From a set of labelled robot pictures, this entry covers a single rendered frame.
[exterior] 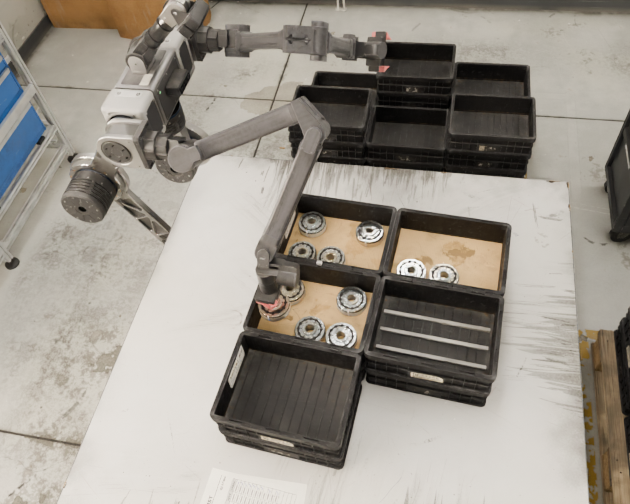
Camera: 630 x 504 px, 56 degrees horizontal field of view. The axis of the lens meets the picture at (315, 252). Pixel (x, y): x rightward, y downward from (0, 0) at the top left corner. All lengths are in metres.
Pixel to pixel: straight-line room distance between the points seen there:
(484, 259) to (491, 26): 2.77
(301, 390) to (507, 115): 1.89
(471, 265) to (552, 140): 1.83
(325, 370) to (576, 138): 2.46
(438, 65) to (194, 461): 2.44
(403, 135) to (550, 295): 1.32
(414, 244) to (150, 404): 1.09
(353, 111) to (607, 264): 1.51
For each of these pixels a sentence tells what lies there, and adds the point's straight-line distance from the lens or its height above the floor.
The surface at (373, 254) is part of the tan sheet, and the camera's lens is 2.18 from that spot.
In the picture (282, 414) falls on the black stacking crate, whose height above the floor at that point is 0.83.
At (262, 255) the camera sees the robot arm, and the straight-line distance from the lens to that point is 1.72.
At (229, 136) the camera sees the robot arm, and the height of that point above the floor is 1.50.
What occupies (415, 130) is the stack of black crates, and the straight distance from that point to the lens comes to 3.28.
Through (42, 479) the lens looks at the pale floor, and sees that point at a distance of 3.06.
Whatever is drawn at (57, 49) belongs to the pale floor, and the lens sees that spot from 5.21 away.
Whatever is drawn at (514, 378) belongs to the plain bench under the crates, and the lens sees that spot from 2.13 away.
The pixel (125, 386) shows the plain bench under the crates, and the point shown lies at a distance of 2.24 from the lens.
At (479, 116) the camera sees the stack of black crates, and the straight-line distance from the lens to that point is 3.22.
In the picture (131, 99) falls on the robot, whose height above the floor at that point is 1.53.
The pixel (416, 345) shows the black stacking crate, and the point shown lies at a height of 0.83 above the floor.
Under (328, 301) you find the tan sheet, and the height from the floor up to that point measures 0.83.
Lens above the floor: 2.60
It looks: 54 degrees down
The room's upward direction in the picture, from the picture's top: 9 degrees counter-clockwise
